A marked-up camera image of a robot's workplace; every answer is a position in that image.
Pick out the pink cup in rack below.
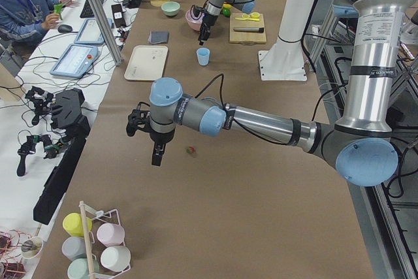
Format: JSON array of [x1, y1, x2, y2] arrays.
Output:
[[97, 223, 125, 247]]

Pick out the far teach pendant tablet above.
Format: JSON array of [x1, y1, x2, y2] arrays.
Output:
[[74, 18, 105, 46]]

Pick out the green lime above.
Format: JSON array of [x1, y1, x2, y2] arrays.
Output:
[[221, 8, 231, 17]]

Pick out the black computer mouse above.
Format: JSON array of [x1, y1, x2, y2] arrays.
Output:
[[57, 24, 72, 33]]

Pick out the pink bowl of ice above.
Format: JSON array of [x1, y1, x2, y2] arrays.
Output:
[[185, 10, 204, 31]]

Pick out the mint green bowl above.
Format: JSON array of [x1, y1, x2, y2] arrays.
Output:
[[161, 1, 181, 17]]

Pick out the seated person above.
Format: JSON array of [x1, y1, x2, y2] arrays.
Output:
[[1, 0, 74, 61]]

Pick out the white wire cup rack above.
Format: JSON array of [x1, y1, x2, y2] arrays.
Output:
[[79, 201, 131, 278]]

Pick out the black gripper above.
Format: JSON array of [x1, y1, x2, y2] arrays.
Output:
[[199, 13, 216, 46], [150, 130, 175, 166]]

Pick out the white cup in rack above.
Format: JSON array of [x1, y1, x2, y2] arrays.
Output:
[[100, 246, 131, 272]]

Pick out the wooden cutting board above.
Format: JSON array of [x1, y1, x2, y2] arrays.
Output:
[[229, 13, 266, 44]]

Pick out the lemon half slice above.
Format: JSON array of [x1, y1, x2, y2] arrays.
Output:
[[250, 12, 261, 19]]

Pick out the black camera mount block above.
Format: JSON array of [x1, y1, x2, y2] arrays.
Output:
[[33, 88, 90, 225]]

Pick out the mint cup in rack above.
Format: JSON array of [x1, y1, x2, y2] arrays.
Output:
[[67, 258, 89, 279]]

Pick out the aluminium frame post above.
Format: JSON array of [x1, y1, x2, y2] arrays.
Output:
[[88, 0, 122, 66]]

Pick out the grey folded cloth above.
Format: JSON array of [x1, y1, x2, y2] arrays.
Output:
[[148, 31, 169, 44]]

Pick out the near teach pendant tablet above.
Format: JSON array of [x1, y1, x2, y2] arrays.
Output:
[[50, 44, 99, 78]]

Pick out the black keyboard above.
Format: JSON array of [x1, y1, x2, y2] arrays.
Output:
[[80, 0, 108, 19]]

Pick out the yellow cup in rack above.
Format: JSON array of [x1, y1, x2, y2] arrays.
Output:
[[62, 212, 84, 237]]

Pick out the cream rabbit tray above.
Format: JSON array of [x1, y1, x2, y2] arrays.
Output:
[[124, 45, 169, 81]]

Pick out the yellow plastic knife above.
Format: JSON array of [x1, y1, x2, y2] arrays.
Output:
[[234, 17, 260, 22]]

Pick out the red strawberry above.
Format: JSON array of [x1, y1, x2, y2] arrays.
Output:
[[186, 146, 196, 155]]

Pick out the grey cup in rack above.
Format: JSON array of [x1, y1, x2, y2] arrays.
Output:
[[61, 237, 86, 261]]

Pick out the light blue cup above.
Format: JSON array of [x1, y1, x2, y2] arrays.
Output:
[[196, 47, 210, 66]]

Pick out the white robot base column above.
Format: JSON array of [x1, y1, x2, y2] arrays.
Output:
[[259, 0, 314, 81]]

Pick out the teach pendant tablet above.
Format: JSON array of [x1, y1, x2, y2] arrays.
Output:
[[74, 18, 105, 46], [50, 44, 99, 78]]

